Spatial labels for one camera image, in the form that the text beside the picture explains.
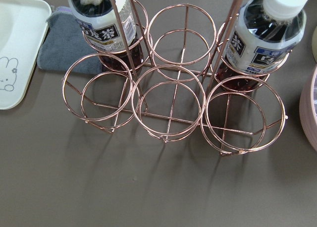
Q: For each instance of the tea bottle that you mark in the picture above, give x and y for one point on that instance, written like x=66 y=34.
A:
x=265 y=32
x=98 y=21

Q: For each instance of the tea bottle back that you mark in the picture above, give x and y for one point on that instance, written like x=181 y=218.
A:
x=265 y=32

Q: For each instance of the cream rabbit tray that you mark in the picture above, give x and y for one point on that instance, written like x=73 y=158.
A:
x=23 y=27

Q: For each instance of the grey cloth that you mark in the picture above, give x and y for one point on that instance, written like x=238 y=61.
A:
x=64 y=44

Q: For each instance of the pink bowl with ice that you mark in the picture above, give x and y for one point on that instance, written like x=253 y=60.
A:
x=307 y=110

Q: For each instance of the copper wire bottle rack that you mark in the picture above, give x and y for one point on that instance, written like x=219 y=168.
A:
x=174 y=92

